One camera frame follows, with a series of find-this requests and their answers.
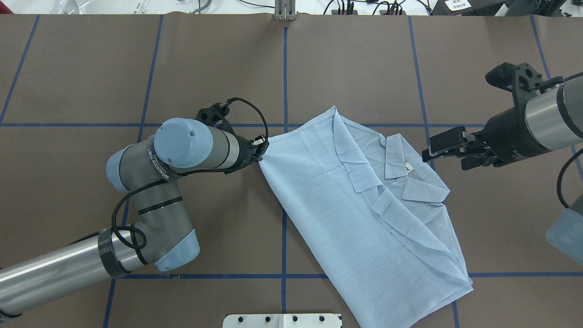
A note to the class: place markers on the white camera mast pedestal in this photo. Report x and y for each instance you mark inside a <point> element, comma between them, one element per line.
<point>284,320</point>

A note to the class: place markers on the clear plastic bag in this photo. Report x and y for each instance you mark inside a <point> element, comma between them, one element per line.
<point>82,7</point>

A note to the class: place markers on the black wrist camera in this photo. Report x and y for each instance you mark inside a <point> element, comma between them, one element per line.
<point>212,114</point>
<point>522,80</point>

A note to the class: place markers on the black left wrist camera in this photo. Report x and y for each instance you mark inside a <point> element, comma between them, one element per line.
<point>212,114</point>

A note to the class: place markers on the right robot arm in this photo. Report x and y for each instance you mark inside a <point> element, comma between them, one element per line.
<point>546,116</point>

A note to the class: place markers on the aluminium frame post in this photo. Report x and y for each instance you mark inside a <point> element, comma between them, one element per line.
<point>285,10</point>

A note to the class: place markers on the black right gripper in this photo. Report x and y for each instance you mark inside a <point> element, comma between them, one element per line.
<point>505,133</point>

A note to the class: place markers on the light blue button-up shirt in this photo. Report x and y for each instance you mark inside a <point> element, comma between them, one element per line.
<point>373,215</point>

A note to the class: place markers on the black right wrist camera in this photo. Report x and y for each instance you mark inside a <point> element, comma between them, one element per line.
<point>522,80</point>

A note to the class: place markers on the dark brown labelled box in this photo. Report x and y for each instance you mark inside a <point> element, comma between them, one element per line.
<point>467,7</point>

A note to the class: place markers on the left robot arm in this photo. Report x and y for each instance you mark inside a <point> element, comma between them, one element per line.
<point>150,224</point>

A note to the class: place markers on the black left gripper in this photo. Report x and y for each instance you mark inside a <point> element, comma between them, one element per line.
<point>246,150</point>

